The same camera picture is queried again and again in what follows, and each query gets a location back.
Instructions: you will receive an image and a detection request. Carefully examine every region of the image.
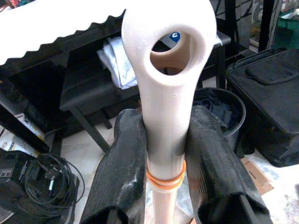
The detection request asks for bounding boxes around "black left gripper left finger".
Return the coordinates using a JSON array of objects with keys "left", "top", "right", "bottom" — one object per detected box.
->
[{"left": 80, "top": 109, "right": 148, "bottom": 224}]

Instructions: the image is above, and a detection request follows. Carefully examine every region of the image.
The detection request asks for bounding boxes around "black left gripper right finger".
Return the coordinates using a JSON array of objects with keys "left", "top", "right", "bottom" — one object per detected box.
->
[{"left": 185, "top": 105, "right": 273, "bottom": 224}]

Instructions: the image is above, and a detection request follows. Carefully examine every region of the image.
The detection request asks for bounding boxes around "orange rubber band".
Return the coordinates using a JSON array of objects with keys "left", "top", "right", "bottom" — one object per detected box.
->
[
  {"left": 149, "top": 177, "right": 185, "bottom": 189},
  {"left": 146, "top": 161, "right": 187, "bottom": 183}
]

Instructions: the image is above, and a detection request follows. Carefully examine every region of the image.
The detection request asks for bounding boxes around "flat cardboard piece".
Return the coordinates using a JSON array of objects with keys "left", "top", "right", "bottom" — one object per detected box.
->
[{"left": 240, "top": 157, "right": 274, "bottom": 196}]

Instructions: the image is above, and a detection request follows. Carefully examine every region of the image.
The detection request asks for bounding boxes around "black plastic bucket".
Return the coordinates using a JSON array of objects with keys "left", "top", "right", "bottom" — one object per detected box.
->
[{"left": 191, "top": 87, "right": 247, "bottom": 152}]

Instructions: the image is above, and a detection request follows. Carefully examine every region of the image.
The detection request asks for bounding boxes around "dark blue cloth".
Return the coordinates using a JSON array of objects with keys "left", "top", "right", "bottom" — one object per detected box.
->
[{"left": 193, "top": 92, "right": 232, "bottom": 128}]

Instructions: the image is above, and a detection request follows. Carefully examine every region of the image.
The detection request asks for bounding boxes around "large black fabric bag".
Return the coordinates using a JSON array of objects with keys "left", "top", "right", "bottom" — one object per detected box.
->
[{"left": 225, "top": 48, "right": 299, "bottom": 168}]

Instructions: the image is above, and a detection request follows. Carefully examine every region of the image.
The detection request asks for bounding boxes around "black wooden bench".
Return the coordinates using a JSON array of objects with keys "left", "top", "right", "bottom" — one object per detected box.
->
[{"left": 59, "top": 66, "right": 142, "bottom": 152}]

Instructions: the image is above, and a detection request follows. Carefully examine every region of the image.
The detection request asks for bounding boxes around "crumpled white cloth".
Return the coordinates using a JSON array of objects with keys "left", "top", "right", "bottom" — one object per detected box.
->
[{"left": 97, "top": 37, "right": 139, "bottom": 90}]

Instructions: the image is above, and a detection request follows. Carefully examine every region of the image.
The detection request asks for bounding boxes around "black equipment case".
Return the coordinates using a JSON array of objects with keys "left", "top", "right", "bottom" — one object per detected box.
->
[{"left": 0, "top": 149, "right": 80, "bottom": 224}]

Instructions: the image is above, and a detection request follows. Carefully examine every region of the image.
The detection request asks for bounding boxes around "white yellow printed box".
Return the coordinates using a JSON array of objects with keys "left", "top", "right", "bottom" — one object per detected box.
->
[{"left": 0, "top": 112, "right": 47, "bottom": 157}]

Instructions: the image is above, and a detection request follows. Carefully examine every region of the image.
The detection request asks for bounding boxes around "black glossy table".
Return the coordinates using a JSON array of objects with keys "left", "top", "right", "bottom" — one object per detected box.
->
[{"left": 0, "top": 28, "right": 131, "bottom": 154}]

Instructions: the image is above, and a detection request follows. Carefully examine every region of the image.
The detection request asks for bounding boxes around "small black table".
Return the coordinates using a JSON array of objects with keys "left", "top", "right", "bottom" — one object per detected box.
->
[{"left": 210, "top": 30, "right": 232, "bottom": 90}]

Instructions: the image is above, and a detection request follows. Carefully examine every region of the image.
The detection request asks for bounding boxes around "blue white labelled item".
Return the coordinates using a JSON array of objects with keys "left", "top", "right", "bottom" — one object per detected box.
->
[{"left": 161, "top": 31, "right": 181, "bottom": 51}]

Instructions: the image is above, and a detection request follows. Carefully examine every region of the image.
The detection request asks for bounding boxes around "black stand pole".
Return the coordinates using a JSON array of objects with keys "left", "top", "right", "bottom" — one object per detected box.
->
[{"left": 258, "top": 0, "right": 281, "bottom": 53}]

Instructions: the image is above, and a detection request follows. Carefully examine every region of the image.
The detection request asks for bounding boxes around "green plastic item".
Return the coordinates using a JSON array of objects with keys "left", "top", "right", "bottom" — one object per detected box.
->
[{"left": 278, "top": 11, "right": 299, "bottom": 50}]

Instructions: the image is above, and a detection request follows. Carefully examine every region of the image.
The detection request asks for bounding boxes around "white scalloped table cover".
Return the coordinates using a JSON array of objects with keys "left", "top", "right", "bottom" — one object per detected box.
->
[{"left": 0, "top": 0, "right": 127, "bottom": 66}]

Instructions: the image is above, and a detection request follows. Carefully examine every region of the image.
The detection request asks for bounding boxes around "coiled black cable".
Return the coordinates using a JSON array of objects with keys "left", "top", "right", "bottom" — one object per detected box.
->
[{"left": 24, "top": 153, "right": 86, "bottom": 213}]

